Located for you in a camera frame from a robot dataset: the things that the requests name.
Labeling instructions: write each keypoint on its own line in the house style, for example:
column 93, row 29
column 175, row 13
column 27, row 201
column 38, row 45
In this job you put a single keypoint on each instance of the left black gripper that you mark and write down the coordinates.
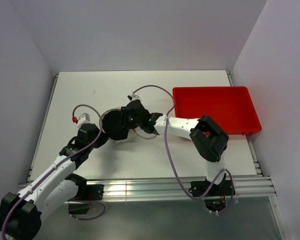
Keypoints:
column 103, row 139

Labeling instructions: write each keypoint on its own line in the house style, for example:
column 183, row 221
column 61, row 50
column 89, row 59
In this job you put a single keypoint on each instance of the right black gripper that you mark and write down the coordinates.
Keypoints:
column 125, row 114

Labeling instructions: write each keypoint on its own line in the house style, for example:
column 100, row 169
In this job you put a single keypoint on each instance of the black garment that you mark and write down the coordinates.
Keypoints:
column 112, row 125

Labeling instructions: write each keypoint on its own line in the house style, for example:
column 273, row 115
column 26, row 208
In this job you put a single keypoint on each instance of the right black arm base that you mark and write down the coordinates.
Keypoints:
column 197, row 188

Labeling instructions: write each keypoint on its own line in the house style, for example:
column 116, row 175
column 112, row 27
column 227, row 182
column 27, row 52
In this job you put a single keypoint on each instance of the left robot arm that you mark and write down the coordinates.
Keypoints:
column 22, row 213

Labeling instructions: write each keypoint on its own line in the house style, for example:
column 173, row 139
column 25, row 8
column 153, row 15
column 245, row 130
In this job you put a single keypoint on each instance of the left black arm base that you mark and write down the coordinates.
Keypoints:
column 95, row 191

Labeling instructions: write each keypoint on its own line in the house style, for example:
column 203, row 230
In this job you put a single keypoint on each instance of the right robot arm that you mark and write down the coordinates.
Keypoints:
column 208, row 137

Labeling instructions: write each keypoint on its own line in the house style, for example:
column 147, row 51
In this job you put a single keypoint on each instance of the red plastic bin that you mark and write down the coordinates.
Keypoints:
column 230, row 106

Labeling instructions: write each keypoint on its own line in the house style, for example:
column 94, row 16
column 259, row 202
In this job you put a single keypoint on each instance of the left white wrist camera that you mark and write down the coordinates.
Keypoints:
column 82, row 119

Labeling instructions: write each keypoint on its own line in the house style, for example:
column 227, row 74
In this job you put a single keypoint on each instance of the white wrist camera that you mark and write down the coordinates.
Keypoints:
column 82, row 119
column 133, row 97

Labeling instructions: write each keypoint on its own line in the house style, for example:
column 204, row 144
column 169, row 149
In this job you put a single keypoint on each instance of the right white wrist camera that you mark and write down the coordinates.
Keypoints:
column 133, row 97

